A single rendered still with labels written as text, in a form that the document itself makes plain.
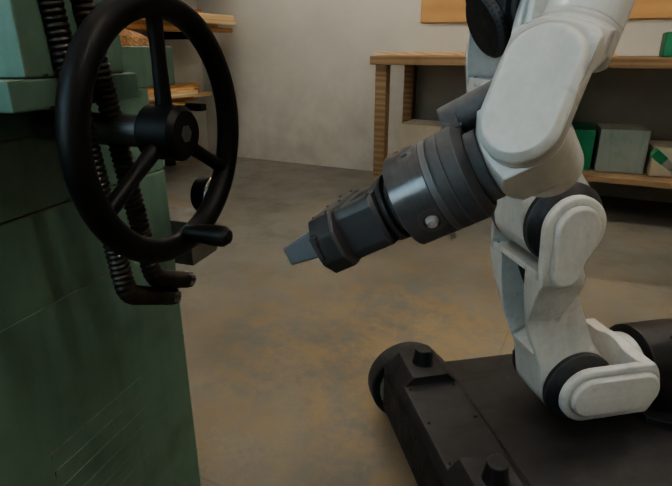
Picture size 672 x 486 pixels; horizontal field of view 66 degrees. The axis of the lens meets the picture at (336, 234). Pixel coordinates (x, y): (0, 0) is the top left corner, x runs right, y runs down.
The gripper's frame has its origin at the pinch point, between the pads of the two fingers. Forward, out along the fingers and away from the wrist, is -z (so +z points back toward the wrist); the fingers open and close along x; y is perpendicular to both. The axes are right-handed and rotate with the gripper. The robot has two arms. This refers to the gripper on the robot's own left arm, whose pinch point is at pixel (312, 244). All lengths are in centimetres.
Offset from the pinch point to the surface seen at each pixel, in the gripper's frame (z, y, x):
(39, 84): -14.4, 26.5, -6.3
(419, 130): -47, -6, 281
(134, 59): -21.8, 32.8, 19.7
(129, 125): -12.9, 20.3, 0.4
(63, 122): -8.5, 20.1, -12.2
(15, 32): -12.2, 30.6, -7.7
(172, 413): -52, -20, 18
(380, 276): -59, -47, 146
